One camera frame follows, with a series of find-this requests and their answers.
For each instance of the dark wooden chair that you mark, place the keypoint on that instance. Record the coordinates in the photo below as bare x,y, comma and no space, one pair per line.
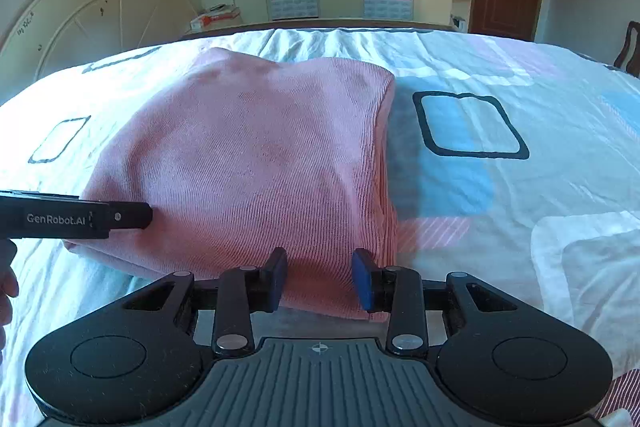
628,59

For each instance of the dark wooden bed footboard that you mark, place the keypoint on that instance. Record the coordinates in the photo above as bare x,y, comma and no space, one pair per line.
316,24

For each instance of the orange white box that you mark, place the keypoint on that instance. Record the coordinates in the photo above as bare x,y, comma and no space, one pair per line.
219,16

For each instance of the pink sweatshirt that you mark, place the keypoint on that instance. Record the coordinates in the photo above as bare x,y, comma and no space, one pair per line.
241,156

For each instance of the person's left hand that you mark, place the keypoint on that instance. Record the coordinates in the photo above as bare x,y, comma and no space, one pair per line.
8,287

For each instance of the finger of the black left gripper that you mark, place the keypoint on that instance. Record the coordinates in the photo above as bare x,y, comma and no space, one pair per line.
129,215

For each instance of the cream arched headboard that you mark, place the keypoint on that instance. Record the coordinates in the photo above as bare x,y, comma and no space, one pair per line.
57,34

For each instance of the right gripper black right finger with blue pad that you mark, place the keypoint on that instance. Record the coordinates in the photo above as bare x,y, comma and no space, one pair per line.
399,293

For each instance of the patterned pastel bed sheet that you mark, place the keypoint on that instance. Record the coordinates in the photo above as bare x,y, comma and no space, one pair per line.
517,162

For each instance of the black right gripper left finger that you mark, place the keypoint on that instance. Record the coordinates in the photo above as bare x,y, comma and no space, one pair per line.
242,292

